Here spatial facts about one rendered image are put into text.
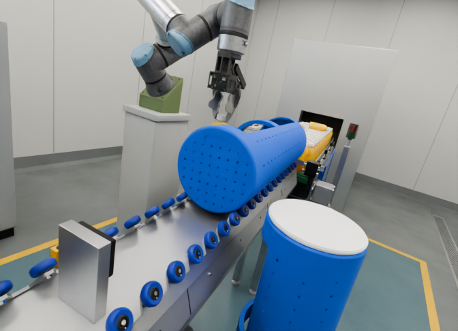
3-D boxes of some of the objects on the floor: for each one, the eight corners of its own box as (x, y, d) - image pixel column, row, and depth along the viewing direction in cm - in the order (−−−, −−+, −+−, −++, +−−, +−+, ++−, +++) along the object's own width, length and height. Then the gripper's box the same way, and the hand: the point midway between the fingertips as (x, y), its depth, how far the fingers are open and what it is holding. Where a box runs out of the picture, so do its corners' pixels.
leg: (230, 283, 187) (248, 206, 170) (233, 278, 192) (251, 203, 175) (236, 287, 185) (256, 209, 168) (240, 282, 190) (259, 206, 173)
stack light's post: (302, 274, 211) (344, 146, 181) (302, 272, 215) (344, 145, 184) (307, 277, 210) (350, 147, 179) (307, 274, 213) (350, 146, 183)
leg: (247, 293, 182) (268, 214, 165) (250, 287, 187) (270, 210, 170) (255, 296, 180) (277, 217, 162) (257, 291, 185) (279, 214, 168)
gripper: (206, 48, 79) (196, 117, 85) (240, 53, 75) (227, 125, 81) (219, 53, 87) (209, 116, 93) (251, 58, 83) (238, 123, 89)
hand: (222, 116), depth 89 cm, fingers closed on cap, 4 cm apart
